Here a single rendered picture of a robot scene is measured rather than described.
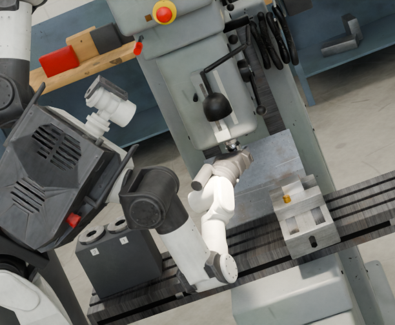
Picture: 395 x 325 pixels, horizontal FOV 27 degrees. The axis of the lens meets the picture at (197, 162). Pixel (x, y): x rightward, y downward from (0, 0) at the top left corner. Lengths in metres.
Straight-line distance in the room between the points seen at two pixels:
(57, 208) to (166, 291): 0.77
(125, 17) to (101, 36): 4.08
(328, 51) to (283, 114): 3.41
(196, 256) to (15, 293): 0.45
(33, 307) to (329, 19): 5.00
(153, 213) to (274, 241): 0.71
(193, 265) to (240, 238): 0.60
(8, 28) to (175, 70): 0.49
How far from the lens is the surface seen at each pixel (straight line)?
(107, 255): 2.57
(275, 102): 2.78
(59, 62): 6.21
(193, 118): 2.31
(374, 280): 3.52
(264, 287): 2.47
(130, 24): 2.10
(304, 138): 2.85
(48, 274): 4.17
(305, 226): 2.37
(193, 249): 2.00
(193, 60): 2.25
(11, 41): 2.05
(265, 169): 2.82
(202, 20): 2.19
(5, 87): 1.99
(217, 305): 4.16
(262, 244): 2.52
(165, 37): 2.20
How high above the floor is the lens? 2.15
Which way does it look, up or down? 21 degrees down
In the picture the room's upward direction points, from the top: 24 degrees counter-clockwise
